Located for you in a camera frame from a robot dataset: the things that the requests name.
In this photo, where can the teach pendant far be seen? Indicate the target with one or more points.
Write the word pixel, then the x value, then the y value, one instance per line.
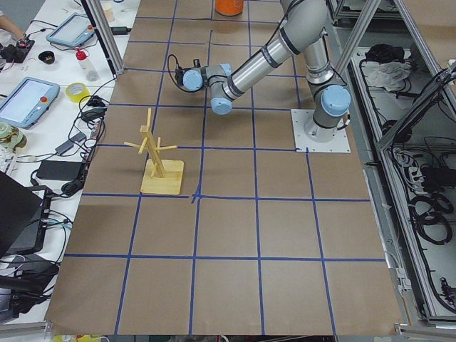
pixel 75 31

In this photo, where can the black bowl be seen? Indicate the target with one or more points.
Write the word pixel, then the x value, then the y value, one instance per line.
pixel 47 57

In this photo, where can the clear squeeze bottle red cap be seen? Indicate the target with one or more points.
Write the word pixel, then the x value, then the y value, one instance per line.
pixel 87 67

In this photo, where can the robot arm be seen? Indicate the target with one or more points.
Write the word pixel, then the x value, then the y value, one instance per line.
pixel 300 31

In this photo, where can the aluminium frame post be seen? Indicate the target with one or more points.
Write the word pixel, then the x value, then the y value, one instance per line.
pixel 94 11

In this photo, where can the black laptop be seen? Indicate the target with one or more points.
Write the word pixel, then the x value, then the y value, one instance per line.
pixel 24 211

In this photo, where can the orange can with grey lid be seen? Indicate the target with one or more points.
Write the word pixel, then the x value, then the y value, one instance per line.
pixel 229 7

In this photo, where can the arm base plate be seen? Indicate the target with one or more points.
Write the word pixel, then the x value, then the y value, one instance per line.
pixel 309 137

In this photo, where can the yellow tape roll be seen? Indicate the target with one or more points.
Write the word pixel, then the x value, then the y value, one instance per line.
pixel 77 92

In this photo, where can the white crumpled cloth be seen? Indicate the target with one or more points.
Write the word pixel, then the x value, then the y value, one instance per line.
pixel 390 76

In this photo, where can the black power adapter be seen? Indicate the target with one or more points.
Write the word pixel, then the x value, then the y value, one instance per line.
pixel 59 170

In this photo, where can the teach pendant near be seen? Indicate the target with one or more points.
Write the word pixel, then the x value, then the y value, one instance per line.
pixel 29 100

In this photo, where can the teach pendant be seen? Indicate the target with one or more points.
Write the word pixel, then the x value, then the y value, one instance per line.
pixel 29 100
pixel 75 31

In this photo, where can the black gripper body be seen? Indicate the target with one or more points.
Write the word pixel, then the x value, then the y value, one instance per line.
pixel 180 76

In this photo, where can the wooden cup tree stand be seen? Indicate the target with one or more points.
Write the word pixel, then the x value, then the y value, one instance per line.
pixel 161 176

